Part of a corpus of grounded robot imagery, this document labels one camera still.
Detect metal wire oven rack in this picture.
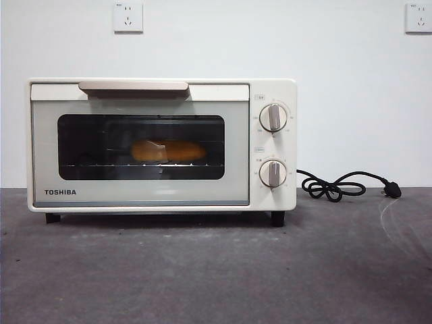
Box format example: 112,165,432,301
66,162,225,169

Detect white wall socket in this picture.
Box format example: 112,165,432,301
113,0,144,34
405,1,432,34

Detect glass oven door with handle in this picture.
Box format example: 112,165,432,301
30,80,251,207

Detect black oven power cable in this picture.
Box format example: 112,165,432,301
296,168,404,204

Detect cream oven knob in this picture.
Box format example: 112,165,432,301
258,159,288,189
258,103,289,134

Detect cream Toshiba toaster oven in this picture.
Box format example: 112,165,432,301
26,78,298,227

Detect yellow corn cob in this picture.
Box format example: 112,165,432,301
130,139,208,163

